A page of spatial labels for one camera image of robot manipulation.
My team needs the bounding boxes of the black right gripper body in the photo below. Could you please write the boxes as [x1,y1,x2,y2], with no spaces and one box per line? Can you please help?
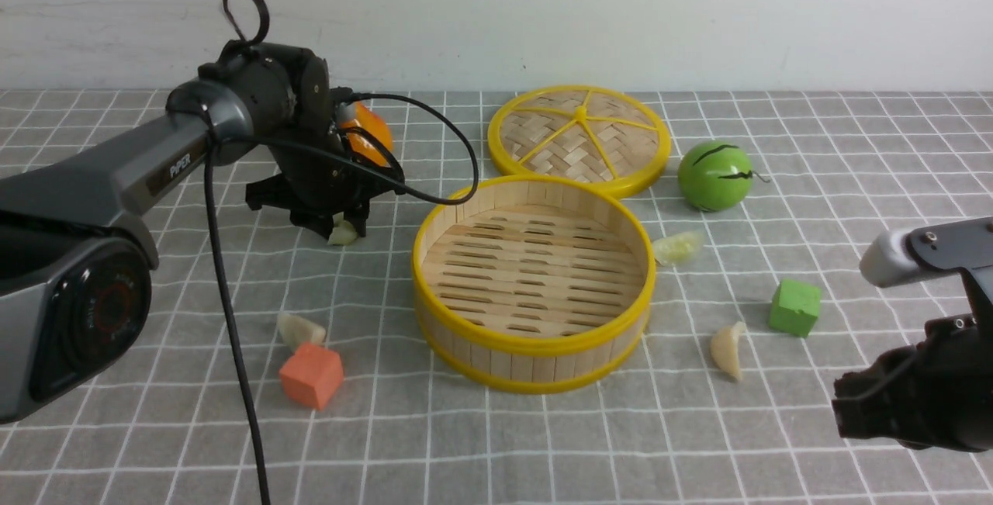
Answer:
[831,315,992,453]

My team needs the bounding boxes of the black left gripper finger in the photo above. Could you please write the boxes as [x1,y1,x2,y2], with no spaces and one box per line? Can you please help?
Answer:
[355,216,368,237]
[310,218,336,240]

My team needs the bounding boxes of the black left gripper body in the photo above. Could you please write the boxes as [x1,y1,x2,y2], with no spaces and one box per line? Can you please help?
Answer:
[245,87,407,230]

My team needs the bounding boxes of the pale green dumpling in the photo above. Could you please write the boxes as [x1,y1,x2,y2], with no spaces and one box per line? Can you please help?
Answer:
[327,216,361,247]
[652,230,704,267]

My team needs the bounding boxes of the white dumpling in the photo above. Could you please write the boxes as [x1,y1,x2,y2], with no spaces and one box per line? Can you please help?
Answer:
[276,312,327,352]
[710,321,747,382]

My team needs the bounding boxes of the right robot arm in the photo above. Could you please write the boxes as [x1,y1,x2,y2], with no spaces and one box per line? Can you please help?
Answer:
[831,218,992,453]

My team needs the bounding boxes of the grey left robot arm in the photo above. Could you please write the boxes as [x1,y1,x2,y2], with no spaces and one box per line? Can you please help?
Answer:
[1,40,404,424]

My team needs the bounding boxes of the yellow bamboo steamer tray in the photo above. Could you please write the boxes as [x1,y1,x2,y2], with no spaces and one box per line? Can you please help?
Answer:
[412,176,656,394]

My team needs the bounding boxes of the yellow bamboo steamer lid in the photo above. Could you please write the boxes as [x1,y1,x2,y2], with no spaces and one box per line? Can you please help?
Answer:
[486,85,673,199]

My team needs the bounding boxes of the orange toy pear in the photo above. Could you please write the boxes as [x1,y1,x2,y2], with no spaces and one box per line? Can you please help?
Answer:
[337,102,393,167]

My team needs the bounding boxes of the orange foam cube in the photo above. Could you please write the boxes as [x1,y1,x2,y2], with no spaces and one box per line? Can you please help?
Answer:
[278,342,344,410]

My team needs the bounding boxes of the green foam cube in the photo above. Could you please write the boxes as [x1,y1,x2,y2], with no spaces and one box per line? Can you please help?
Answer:
[767,278,822,338]

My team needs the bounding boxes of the green toy watermelon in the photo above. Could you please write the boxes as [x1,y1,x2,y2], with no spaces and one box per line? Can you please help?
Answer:
[677,140,772,213]

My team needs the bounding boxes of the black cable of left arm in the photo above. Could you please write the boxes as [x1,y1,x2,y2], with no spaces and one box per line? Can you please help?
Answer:
[202,0,480,505]

